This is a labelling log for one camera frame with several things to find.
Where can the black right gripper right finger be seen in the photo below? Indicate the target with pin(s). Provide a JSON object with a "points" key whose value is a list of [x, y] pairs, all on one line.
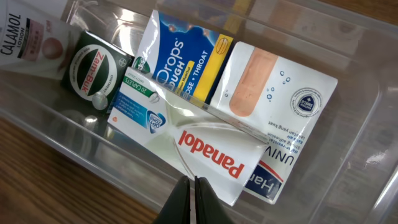
{"points": [[208, 208]]}

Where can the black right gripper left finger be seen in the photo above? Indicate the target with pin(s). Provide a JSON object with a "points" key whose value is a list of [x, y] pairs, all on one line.
{"points": [[176, 210]]}

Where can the white Panadol caplet box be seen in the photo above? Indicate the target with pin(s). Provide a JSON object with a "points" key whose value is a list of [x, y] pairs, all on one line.
{"points": [[195, 142]]}

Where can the white Hansaplast plaster box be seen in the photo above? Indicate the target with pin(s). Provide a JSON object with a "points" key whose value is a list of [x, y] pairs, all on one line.
{"points": [[275, 98]]}

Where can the blue VapoDrops lozenge box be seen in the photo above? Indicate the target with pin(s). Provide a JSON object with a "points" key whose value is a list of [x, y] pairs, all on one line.
{"points": [[182, 56]]}

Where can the green Zam-Buk ointment box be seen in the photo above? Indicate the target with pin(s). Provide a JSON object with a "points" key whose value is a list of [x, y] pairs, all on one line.
{"points": [[95, 72]]}

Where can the white calamine lotion bottle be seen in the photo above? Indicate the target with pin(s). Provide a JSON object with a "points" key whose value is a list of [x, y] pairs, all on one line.
{"points": [[34, 42]]}

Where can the clear plastic container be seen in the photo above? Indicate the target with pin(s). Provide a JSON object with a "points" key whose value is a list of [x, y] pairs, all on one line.
{"points": [[62, 163]]}

